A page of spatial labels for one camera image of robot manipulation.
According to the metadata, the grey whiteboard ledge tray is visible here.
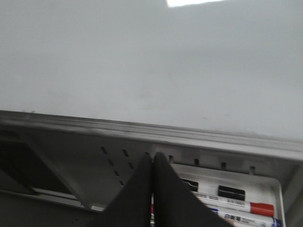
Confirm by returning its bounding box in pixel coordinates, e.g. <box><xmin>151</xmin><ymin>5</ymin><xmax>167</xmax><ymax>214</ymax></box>
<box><xmin>0</xmin><ymin>110</ymin><xmax>303</xmax><ymax>161</ymax></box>

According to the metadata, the white marker tray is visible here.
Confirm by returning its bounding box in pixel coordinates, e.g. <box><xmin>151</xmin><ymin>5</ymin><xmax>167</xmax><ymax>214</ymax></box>
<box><xmin>171</xmin><ymin>164</ymin><xmax>286</xmax><ymax>227</ymax></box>

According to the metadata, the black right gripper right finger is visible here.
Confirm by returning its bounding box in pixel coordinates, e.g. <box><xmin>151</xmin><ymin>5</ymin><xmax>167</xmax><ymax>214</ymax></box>
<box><xmin>153</xmin><ymin>152</ymin><xmax>231</xmax><ymax>227</ymax></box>

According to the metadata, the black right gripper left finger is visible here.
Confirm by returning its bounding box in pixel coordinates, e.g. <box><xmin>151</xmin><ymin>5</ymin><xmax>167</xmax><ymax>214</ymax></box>
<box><xmin>86</xmin><ymin>154</ymin><xmax>152</xmax><ymax>227</ymax></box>

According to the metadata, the blue capped marker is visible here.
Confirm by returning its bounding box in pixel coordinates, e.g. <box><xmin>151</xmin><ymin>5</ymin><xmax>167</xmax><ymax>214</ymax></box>
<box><xmin>208</xmin><ymin>206</ymin><xmax>282</xmax><ymax>227</ymax></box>

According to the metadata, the red capped marker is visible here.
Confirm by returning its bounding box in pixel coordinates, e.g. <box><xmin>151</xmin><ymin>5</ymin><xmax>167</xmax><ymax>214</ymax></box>
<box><xmin>193</xmin><ymin>192</ymin><xmax>275</xmax><ymax>217</ymax></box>

